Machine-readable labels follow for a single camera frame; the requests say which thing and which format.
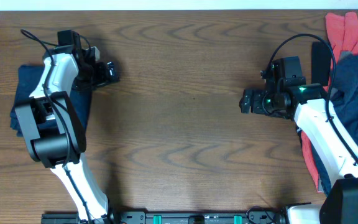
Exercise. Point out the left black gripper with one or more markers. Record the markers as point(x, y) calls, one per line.
point(104, 78)

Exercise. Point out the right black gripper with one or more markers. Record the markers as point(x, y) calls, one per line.
point(257, 106)

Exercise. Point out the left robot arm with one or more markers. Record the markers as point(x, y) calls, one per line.
point(52, 130)

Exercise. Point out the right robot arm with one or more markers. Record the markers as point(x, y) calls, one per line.
point(315, 115)

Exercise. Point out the black cloth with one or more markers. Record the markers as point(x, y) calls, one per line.
point(320, 63)

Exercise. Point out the dark blue garment pile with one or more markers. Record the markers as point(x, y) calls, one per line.
point(356, 109)

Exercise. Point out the grey garment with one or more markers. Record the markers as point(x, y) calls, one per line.
point(344, 54)

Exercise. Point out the red cloth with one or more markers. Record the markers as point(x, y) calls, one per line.
point(342, 33)

